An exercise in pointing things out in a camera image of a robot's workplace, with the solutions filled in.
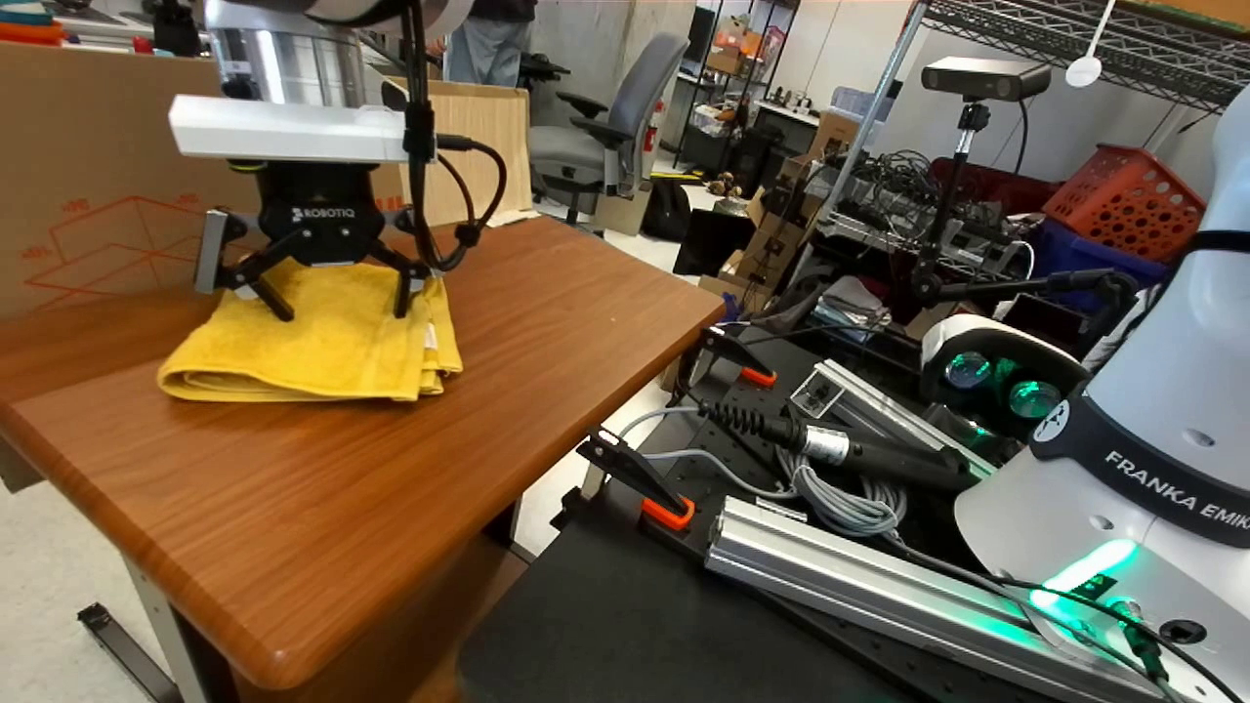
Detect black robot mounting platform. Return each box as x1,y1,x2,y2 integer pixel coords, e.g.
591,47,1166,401
453,323,1250,703

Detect metal table leg frame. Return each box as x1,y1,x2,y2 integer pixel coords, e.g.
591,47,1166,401
74,557,211,703

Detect black camera on stand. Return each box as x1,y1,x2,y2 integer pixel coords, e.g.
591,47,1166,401
911,52,1053,317

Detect yellow towel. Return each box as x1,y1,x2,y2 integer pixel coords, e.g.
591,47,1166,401
151,258,467,407

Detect metal wire shelf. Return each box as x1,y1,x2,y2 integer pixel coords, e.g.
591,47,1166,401
812,0,1250,238

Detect large cardboard box red print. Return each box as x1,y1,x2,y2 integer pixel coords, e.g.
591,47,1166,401
0,40,402,323

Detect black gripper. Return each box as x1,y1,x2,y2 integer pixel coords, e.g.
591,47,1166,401
190,160,442,323

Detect white headset green lenses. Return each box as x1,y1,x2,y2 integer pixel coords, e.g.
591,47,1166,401
918,308,1095,445

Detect grey office chair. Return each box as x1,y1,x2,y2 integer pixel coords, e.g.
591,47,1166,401
527,36,692,233

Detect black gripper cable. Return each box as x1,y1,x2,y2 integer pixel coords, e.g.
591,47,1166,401
395,0,513,278

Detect black ribbed cable connector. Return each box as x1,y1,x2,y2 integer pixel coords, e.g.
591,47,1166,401
688,388,979,494

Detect black flat panel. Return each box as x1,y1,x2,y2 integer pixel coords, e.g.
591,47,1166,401
670,208,756,282

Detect crumpled plastic bag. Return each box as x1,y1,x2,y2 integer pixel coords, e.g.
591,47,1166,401
808,269,897,347

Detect black bag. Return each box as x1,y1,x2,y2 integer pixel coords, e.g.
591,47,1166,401
635,172,699,245

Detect standing person in jeans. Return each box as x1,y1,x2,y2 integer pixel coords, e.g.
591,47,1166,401
446,0,543,88

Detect light wooden board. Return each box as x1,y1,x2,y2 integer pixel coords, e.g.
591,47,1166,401
376,80,537,233

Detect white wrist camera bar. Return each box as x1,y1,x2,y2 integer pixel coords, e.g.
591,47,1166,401
169,88,410,166

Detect small cardboard box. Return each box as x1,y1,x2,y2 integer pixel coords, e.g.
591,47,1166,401
734,208,815,295

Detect red plastic basket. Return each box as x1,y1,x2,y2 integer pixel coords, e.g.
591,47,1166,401
1040,142,1214,265

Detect grey metal box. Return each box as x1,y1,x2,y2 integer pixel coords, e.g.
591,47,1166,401
785,358,1000,481

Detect black clamp orange handle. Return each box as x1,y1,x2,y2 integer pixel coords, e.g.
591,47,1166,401
576,425,699,539
699,323,780,396

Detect aluminium profile rail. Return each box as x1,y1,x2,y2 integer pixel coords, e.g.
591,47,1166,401
699,494,1174,703

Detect grey cable coil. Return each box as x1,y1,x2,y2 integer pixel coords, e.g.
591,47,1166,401
777,453,914,544

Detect blue plastic bin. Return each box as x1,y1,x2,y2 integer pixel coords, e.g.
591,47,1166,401
1027,220,1182,323

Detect white round hanging tag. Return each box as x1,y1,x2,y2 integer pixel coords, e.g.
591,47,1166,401
1063,0,1122,95

